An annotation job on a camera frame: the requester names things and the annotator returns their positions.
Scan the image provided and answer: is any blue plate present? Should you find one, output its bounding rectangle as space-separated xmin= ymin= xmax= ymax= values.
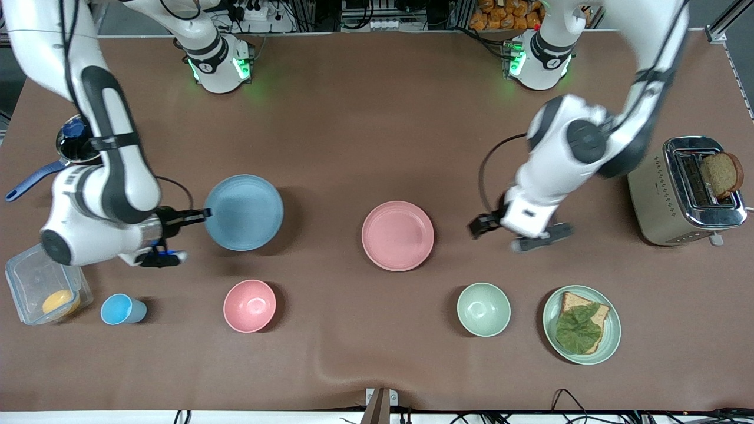
xmin=204 ymin=174 xmax=285 ymax=252

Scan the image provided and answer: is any pink plate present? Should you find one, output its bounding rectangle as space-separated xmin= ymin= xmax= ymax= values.
xmin=362 ymin=201 xmax=435 ymax=272

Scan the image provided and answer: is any green bowl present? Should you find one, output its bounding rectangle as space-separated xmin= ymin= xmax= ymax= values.
xmin=457 ymin=283 xmax=511 ymax=337

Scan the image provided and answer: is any blue cup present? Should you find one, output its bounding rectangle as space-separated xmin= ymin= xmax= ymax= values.
xmin=100 ymin=293 xmax=148 ymax=326

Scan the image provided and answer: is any brown bread slice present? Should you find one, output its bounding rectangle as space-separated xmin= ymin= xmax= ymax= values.
xmin=560 ymin=292 xmax=610 ymax=354

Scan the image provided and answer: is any pink bowl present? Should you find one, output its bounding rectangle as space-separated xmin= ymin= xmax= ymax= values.
xmin=223 ymin=279 xmax=277 ymax=334

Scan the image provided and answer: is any yellow round fruit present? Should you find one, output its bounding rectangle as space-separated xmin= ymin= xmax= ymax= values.
xmin=42 ymin=290 xmax=81 ymax=319

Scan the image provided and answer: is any beige chrome toaster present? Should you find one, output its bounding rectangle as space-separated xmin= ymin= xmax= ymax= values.
xmin=627 ymin=137 xmax=749 ymax=247

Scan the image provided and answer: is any green lettuce leaf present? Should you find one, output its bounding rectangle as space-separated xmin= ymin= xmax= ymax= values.
xmin=555 ymin=303 xmax=603 ymax=355

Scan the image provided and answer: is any glass lid blue knob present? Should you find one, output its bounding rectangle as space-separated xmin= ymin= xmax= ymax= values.
xmin=56 ymin=115 xmax=101 ymax=164

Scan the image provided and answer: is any clear plastic container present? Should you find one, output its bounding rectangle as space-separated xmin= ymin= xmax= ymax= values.
xmin=5 ymin=243 xmax=94 ymax=326

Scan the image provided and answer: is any green plate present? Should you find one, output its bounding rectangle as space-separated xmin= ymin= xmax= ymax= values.
xmin=543 ymin=285 xmax=621 ymax=366

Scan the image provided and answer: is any brown table cloth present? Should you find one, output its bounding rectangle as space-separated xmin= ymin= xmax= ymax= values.
xmin=0 ymin=29 xmax=754 ymax=413

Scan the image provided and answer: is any brown toast slice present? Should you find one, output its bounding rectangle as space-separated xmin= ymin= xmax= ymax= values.
xmin=701 ymin=152 xmax=745 ymax=199

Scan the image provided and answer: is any orange snack packets pile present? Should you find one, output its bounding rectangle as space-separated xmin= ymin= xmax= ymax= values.
xmin=469 ymin=0 xmax=545 ymax=31

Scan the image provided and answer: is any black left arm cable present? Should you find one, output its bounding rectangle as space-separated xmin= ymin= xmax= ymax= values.
xmin=478 ymin=0 xmax=693 ymax=217

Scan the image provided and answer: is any black pot blue handle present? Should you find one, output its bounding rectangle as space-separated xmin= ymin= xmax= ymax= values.
xmin=5 ymin=115 xmax=104 ymax=203

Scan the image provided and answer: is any grey metal camera bracket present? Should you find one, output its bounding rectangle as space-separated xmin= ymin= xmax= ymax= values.
xmin=365 ymin=387 xmax=398 ymax=424

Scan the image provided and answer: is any aluminium frame profile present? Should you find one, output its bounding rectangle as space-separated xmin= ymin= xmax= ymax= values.
xmin=706 ymin=0 xmax=754 ymax=45

